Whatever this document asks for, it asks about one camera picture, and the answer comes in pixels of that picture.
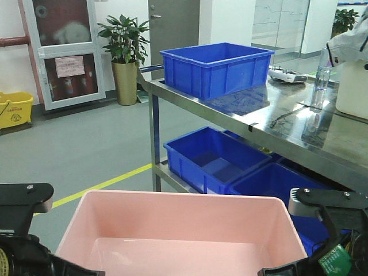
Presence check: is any stainless steel shelf cart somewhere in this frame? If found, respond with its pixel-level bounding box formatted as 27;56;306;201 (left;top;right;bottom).
137;65;367;194

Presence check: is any white glass fire cabinet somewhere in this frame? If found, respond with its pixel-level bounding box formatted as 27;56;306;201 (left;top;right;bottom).
18;1;106;111

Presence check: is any background potted plant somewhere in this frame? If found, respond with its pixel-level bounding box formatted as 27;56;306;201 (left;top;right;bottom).
331;9;359;38

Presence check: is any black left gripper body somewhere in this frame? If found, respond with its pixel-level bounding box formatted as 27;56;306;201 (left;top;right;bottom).
1;235;105;275

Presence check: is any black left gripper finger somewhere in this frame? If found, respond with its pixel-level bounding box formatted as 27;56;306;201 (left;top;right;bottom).
1;183;54;237

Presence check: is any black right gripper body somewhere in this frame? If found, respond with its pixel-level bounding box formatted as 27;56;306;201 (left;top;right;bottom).
257;229;367;275

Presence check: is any blue bin on shelf top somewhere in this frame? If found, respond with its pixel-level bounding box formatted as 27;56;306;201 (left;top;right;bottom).
160;43;274;100

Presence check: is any grey door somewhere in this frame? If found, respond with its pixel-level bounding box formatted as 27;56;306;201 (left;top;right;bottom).
148;0;200;65

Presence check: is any white container box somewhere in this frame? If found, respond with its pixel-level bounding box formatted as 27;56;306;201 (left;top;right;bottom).
336;60;367;120

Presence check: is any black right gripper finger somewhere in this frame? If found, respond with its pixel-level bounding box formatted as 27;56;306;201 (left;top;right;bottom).
288;187;367;239

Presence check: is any blue bin lower right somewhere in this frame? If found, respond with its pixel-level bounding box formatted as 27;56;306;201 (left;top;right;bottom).
228;163;332;256

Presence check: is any grey jacket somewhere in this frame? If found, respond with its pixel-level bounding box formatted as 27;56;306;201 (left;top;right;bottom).
326;6;367;67

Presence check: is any clear water bottle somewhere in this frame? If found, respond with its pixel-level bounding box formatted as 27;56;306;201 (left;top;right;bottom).
314;47;331;90

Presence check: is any pink plastic bin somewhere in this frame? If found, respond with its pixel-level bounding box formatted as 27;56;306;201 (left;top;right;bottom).
56;190;306;275

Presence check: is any white remote controller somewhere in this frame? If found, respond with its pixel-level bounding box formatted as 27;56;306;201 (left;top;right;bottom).
268;66;308;83

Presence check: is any green circuit board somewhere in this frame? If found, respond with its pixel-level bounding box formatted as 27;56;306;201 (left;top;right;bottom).
318;244;352;276

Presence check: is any blue bin lower left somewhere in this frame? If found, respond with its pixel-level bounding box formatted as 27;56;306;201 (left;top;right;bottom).
163;126;271;194

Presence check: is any plant in gold pot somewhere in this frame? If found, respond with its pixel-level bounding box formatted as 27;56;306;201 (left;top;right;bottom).
98;15;150;106

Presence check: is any yellow mop bucket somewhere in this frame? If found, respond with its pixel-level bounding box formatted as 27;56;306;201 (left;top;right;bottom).
1;91;33;129

